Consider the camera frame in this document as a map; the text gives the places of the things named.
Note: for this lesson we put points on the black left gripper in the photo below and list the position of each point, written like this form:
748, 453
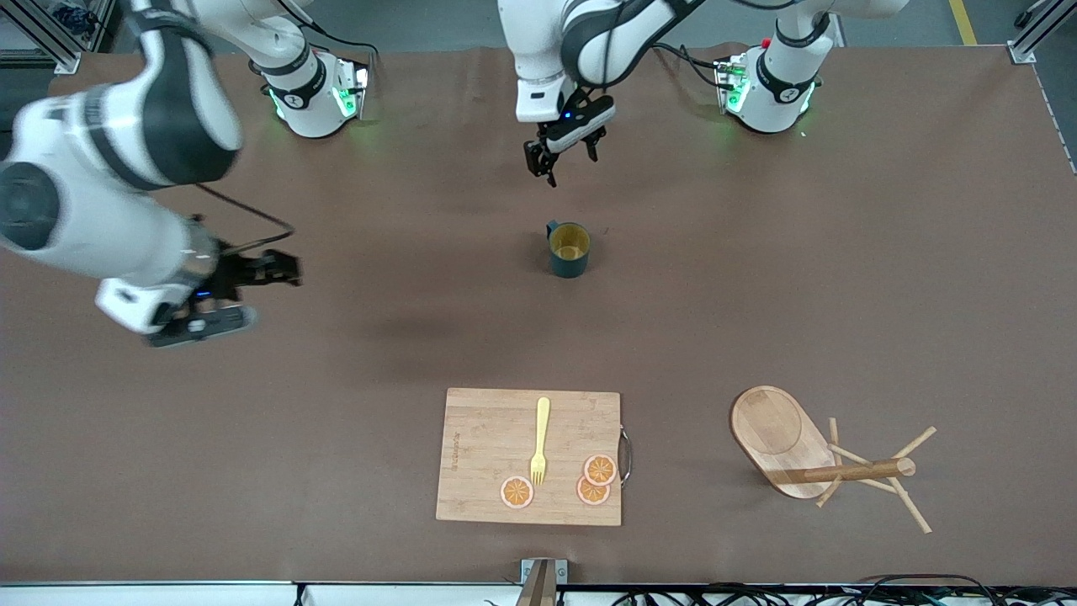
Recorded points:
547, 144

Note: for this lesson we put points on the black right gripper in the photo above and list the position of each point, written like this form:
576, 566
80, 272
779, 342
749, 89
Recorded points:
238, 271

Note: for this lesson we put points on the dark teal ribbed cup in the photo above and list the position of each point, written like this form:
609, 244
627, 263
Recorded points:
570, 252

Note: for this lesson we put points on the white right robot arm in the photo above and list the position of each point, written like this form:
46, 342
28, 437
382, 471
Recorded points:
126, 126

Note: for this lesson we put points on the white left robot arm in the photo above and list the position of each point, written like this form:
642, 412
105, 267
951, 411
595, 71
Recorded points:
538, 50

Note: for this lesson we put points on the wooden mug tree rack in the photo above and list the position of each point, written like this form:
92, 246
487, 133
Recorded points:
778, 438

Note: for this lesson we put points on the bamboo cutting board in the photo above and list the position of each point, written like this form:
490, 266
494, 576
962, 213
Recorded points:
488, 446

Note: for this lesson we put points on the yellow plastic fork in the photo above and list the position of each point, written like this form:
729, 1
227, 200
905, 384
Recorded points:
542, 429

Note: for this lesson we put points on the toy orange slice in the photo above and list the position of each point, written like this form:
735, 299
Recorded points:
600, 469
589, 495
517, 492

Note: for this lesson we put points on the white table edge rail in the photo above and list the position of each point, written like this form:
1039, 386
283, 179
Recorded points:
168, 594

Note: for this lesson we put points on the metal bracket at table edge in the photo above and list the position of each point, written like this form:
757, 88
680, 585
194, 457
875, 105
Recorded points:
543, 581

